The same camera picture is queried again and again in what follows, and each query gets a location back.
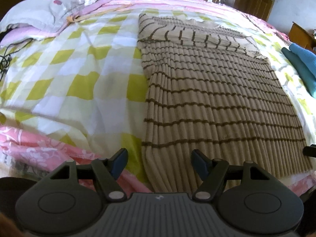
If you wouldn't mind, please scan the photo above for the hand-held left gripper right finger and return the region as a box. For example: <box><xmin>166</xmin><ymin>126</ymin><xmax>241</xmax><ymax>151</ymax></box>
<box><xmin>191</xmin><ymin>149</ymin><xmax>268</xmax><ymax>201</ymax></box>

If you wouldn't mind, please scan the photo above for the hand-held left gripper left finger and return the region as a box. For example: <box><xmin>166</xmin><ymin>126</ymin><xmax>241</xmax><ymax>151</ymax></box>
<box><xmin>51</xmin><ymin>148</ymin><xmax>128</xmax><ymax>200</ymax></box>

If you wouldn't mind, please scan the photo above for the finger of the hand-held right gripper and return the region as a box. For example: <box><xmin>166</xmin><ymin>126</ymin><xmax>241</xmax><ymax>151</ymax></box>
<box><xmin>303</xmin><ymin>144</ymin><xmax>316</xmax><ymax>158</ymax></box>

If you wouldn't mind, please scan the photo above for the beige brown-striped knit sweater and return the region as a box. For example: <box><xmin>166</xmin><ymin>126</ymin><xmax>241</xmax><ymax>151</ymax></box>
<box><xmin>137</xmin><ymin>13</ymin><xmax>313</xmax><ymax>193</ymax></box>

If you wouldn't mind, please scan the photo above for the folded blue blanket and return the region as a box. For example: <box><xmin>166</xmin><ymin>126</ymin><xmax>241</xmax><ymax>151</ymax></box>
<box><xmin>281</xmin><ymin>42</ymin><xmax>316</xmax><ymax>99</ymax></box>

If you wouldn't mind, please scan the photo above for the yellow white checked quilt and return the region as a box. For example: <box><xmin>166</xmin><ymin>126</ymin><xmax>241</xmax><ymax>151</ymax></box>
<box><xmin>0</xmin><ymin>6</ymin><xmax>316</xmax><ymax>178</ymax></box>

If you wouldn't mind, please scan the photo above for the wooden cabinet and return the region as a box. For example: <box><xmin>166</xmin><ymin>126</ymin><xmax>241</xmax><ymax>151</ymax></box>
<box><xmin>288</xmin><ymin>22</ymin><xmax>316</xmax><ymax>51</ymax></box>

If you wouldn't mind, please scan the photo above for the grey pillow with pink dots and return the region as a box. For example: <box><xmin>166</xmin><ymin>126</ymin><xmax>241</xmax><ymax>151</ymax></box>
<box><xmin>0</xmin><ymin>0</ymin><xmax>104</xmax><ymax>34</ymax></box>

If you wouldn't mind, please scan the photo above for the black cable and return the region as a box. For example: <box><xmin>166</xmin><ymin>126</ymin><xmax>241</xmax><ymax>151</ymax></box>
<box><xmin>0</xmin><ymin>38</ymin><xmax>32</xmax><ymax>76</ymax></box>

